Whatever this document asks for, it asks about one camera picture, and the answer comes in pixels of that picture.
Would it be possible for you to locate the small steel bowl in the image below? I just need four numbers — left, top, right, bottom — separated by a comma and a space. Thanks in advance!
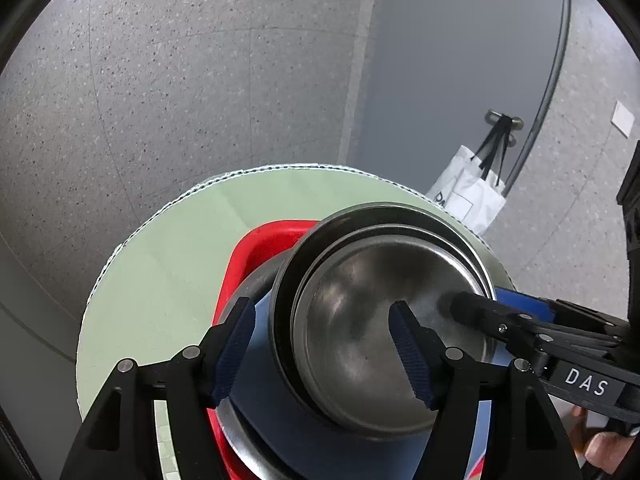
267, 202, 501, 421
291, 225, 496, 437

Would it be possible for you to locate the grey door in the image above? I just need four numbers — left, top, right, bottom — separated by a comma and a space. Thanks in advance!
337, 0, 573, 198

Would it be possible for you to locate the white wall switch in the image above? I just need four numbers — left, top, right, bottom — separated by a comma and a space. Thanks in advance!
611, 101, 637, 137

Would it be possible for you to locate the red square plastic basin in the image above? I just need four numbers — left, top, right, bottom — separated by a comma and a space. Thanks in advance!
212, 220, 488, 480

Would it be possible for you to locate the large steel bowl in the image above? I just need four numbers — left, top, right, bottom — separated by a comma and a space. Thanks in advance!
217, 240, 516, 480

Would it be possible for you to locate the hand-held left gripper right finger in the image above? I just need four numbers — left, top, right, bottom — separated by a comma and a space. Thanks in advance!
389, 300, 576, 480

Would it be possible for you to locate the metal door handle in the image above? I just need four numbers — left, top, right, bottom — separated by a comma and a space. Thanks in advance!
486, 109, 525, 148

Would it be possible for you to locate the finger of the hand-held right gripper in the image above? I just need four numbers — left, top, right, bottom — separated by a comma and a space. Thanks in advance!
494, 287, 626, 333
449, 291, 548, 376

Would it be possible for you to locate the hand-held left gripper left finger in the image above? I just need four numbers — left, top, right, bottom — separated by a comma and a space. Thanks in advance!
60, 296, 257, 480

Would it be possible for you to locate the white tote bag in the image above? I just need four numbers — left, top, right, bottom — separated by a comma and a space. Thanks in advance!
425, 115, 507, 236

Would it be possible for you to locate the person's right hand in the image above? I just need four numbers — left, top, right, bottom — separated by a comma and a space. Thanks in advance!
570, 405, 636, 476

